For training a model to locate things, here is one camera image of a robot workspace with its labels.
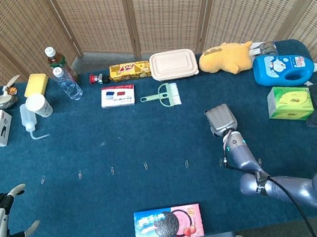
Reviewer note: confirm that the clear plastic package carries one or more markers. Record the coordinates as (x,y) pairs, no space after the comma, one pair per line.
(268,47)

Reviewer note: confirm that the red emergency stop button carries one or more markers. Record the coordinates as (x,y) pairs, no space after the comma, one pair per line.
(97,78)

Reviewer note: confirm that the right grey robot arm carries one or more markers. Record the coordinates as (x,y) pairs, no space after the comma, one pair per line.
(244,156)

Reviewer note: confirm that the yellow plush toy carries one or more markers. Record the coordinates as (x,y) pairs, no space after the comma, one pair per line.
(224,58)

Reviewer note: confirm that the yellow biscuit pack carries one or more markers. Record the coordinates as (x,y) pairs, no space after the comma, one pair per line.
(129,71)

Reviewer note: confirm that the blue detergent bottle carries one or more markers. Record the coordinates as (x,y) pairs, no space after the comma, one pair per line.
(281,69)

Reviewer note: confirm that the silver paper clip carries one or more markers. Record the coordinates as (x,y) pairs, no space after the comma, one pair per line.
(80,174)
(259,161)
(43,179)
(145,165)
(186,163)
(220,162)
(112,171)

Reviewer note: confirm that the white box red blue print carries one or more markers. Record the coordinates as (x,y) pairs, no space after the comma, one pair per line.
(117,96)

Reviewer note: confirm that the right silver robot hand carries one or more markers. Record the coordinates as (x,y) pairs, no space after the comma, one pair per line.
(221,120)

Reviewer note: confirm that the yellow sponge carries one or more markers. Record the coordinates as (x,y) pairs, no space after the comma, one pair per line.
(35,84)

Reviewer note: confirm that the beige lidded lunch box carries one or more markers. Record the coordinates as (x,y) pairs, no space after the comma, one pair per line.
(173,64)

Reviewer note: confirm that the brown tea bottle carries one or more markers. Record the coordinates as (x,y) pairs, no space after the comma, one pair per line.
(56,61)

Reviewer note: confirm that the green tissue box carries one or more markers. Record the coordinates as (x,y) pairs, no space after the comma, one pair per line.
(289,102)

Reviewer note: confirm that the green hand brush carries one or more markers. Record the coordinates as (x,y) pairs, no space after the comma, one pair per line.
(169,93)

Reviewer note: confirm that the Oreo strawberry cookie box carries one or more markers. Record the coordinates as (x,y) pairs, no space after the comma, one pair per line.
(167,224)

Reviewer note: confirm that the clear water bottle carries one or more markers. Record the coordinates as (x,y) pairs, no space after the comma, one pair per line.
(69,86)

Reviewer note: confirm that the small white spoon figure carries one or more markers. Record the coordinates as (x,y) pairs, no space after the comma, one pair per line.
(10,85)

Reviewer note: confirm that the clear plastic squeeze bottle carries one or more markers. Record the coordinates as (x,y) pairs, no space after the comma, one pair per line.
(27,119)

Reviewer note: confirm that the blue carpet table cover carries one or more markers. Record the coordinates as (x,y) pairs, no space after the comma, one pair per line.
(148,132)

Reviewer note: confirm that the white paper cup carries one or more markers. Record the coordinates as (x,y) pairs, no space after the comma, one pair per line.
(39,105)

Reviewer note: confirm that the woven folding screen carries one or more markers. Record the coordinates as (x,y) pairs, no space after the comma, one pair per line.
(158,9)

